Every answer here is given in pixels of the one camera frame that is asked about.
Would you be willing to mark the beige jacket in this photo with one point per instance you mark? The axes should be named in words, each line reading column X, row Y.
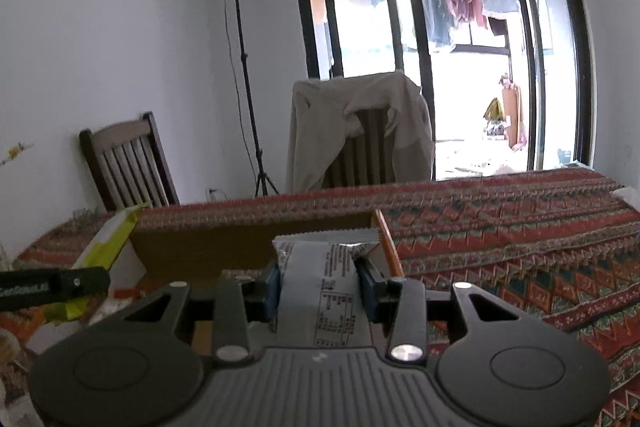
column 320, row 117

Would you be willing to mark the wall power outlet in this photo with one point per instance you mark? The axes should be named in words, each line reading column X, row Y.
column 216, row 194

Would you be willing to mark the patterned red tablecloth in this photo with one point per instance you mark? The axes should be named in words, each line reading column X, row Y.
column 500, row 232

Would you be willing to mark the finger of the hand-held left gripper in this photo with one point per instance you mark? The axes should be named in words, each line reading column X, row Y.
column 80, row 282

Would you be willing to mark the orange cardboard box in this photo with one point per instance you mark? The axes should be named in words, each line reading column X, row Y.
column 200, row 247

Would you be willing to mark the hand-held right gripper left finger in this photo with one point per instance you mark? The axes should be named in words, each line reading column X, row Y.
column 273, row 297

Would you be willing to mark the black sliding glass door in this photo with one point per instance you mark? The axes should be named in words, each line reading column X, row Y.
column 416, row 7

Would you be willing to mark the wooden board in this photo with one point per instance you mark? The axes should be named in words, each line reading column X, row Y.
column 512, row 117

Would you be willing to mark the wooden chair with jacket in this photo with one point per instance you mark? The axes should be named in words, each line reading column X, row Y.
column 372, row 127

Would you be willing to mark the yellow flower branches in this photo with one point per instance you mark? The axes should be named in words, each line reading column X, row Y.
column 17, row 149

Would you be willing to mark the yellow bag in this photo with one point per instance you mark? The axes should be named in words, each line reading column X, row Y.
column 494, row 109

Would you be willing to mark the silver snack packet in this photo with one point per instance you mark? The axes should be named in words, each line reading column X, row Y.
column 325, row 287

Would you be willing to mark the yellow snack packet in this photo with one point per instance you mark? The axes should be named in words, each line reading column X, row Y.
column 112, row 237

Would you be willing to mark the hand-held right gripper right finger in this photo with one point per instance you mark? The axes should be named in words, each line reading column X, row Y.
column 365, row 292

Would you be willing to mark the dark wooden chair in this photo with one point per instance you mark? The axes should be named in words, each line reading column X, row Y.
column 150, row 127

